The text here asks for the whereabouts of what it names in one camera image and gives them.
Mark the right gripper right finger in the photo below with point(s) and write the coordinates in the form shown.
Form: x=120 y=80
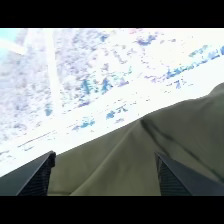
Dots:
x=180 y=181

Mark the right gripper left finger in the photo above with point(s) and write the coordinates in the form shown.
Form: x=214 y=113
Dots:
x=31 y=178

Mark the olive green garment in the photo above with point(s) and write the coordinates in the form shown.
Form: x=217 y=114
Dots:
x=133 y=156

